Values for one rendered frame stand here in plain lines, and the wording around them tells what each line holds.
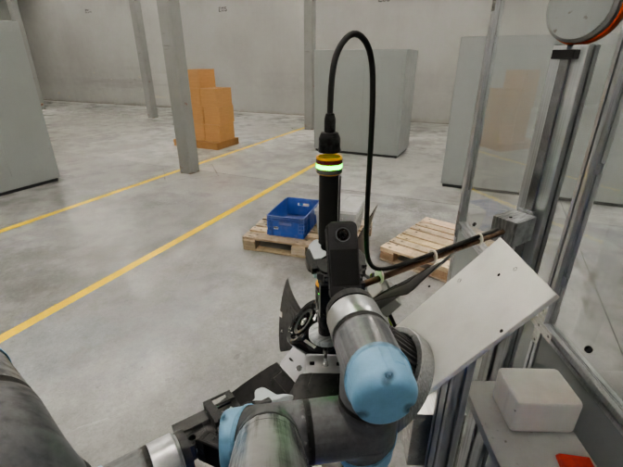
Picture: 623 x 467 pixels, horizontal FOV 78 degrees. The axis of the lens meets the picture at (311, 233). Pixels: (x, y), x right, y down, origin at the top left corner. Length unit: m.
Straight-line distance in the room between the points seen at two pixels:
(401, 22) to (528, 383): 12.21
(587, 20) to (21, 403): 1.20
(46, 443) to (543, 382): 1.14
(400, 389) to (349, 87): 7.68
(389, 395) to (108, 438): 2.13
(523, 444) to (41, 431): 1.09
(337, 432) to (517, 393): 0.78
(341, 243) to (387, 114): 7.29
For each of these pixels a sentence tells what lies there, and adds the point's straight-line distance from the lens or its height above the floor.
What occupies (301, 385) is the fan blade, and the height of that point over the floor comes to 1.18.
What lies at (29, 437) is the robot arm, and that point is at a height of 1.47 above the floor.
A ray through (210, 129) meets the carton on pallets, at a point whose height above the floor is 0.41.
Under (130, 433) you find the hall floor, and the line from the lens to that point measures 2.45.
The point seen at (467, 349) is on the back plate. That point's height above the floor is 1.21.
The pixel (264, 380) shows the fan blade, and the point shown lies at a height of 1.07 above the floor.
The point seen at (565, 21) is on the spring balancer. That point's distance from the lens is 1.18.
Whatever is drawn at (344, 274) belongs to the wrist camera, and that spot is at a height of 1.49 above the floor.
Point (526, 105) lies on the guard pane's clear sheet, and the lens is 1.66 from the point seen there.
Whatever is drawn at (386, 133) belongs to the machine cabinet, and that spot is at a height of 0.46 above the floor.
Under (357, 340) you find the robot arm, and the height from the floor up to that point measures 1.47.
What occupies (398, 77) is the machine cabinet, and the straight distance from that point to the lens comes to 7.74.
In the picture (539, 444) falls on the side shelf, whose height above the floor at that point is 0.86.
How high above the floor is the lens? 1.77
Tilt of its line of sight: 24 degrees down
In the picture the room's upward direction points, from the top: straight up
